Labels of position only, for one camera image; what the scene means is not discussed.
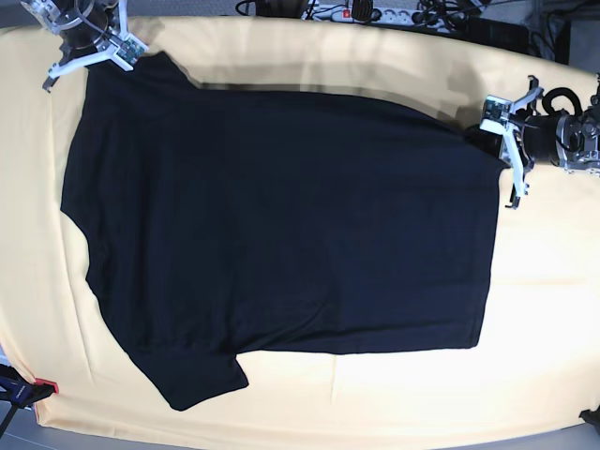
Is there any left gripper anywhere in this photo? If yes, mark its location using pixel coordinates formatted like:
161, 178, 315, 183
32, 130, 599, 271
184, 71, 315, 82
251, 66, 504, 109
501, 113, 562, 167

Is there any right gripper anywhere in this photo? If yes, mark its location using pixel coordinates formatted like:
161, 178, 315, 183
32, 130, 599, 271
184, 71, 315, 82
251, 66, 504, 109
55, 0, 122, 59

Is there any black T-shirt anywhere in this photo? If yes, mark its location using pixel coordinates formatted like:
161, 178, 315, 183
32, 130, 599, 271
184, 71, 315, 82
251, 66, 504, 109
61, 53, 503, 411

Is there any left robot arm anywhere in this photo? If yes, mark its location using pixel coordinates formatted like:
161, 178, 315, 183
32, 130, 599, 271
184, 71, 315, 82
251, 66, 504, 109
23, 1, 599, 175

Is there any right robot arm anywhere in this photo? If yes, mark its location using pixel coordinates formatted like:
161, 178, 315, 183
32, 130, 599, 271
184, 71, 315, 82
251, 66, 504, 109
24, 1, 501, 217

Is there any black power adapter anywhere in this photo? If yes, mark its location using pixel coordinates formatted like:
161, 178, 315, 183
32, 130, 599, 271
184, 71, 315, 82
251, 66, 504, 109
463, 17, 530, 54

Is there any white power strip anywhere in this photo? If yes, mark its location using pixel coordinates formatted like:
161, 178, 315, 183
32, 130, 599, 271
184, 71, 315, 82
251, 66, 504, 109
300, 1, 467, 33

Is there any yellow tablecloth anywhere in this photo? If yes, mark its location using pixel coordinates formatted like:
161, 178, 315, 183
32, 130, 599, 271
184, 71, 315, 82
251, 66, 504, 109
1, 17, 599, 449

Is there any black clamp at corner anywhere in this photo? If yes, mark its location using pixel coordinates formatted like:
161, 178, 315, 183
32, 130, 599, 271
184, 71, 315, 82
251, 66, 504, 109
579, 408, 600, 434

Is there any black red table clamp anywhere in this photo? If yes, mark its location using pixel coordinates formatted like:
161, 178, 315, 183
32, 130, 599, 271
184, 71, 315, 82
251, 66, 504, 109
1, 364, 59, 435

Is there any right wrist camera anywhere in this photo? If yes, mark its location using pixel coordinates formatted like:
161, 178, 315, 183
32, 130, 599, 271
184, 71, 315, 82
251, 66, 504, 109
110, 33, 148, 71

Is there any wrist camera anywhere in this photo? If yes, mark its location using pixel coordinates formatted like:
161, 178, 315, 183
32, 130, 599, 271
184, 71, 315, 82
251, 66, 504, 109
479, 96, 513, 135
110, 33, 148, 71

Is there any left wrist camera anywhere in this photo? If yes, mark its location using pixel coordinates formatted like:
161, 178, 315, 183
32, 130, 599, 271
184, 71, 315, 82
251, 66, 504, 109
479, 96, 513, 135

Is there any black cable bundle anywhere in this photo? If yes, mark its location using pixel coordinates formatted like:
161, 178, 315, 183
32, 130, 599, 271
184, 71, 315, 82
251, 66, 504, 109
412, 0, 498, 29

